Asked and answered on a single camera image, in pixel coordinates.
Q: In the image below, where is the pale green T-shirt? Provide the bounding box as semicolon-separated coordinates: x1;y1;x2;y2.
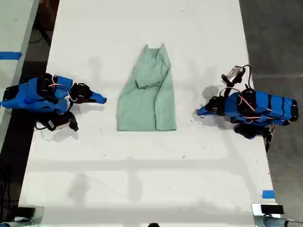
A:
116;43;178;132

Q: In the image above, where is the long blue tape strip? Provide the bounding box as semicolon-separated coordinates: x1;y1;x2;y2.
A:
0;51;23;60

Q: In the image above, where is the white side table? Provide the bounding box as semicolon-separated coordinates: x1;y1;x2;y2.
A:
0;0;40;148

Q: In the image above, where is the short blue tape strip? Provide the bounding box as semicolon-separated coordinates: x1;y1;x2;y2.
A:
262;190;276;200

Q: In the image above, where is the small black box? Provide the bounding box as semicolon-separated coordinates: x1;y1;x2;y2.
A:
260;204;284;215
17;206;36;217

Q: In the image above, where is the grey metal clamp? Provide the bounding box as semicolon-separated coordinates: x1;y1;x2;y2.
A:
0;205;45;227
251;203;295;227

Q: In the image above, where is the black camera stalk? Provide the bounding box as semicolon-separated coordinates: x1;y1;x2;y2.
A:
219;81;236;98

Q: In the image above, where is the silver and black camera box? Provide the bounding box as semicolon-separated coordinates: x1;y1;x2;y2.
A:
221;66;246;85

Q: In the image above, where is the black camera box white label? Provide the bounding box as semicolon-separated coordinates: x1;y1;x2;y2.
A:
46;112;79;132

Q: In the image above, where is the black camera cable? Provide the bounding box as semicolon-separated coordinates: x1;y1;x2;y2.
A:
241;64;253;90
35;119;52;131

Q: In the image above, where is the black floor cable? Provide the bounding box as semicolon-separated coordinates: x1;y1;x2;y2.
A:
0;163;21;215

